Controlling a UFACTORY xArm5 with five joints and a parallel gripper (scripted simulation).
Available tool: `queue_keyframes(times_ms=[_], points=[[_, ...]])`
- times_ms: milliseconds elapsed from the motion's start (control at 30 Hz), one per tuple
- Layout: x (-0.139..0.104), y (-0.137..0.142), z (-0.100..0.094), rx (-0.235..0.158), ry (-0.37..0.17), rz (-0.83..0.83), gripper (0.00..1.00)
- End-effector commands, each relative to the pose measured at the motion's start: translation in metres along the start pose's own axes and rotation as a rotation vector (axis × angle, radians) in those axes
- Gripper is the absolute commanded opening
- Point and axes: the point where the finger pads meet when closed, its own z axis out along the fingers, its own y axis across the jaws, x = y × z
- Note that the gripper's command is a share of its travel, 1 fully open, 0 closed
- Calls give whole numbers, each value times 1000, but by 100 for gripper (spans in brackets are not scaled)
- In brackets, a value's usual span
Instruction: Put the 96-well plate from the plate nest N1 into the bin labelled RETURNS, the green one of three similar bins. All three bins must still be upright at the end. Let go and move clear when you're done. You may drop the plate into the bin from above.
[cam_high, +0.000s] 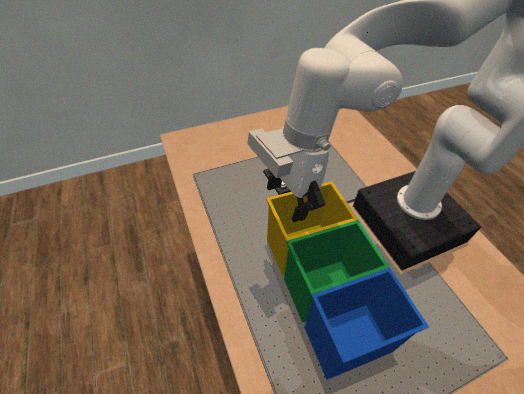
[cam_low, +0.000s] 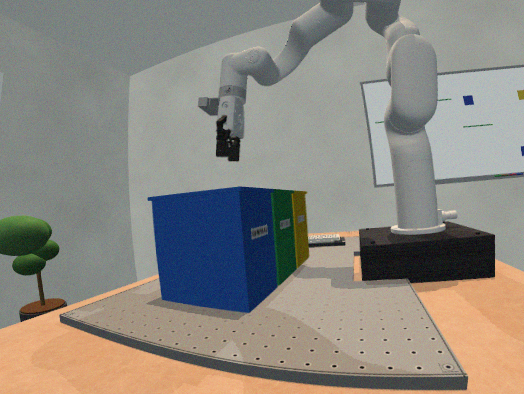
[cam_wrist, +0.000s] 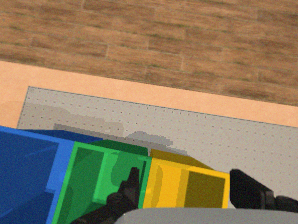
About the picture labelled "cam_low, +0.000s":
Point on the green open-top bin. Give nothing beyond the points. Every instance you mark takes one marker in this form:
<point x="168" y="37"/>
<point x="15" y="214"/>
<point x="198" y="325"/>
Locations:
<point x="284" y="238"/>

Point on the yellow open-top bin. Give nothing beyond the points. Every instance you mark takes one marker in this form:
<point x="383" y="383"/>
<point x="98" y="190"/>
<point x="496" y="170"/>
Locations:
<point x="300" y="227"/>

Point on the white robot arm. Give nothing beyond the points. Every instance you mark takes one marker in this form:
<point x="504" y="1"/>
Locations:
<point x="413" y="102"/>

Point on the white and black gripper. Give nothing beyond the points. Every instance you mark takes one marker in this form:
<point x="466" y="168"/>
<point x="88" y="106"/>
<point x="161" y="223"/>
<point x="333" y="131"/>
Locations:
<point x="234" y="115"/>

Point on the blue bin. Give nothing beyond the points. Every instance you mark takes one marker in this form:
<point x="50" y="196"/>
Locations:
<point x="215" y="248"/>

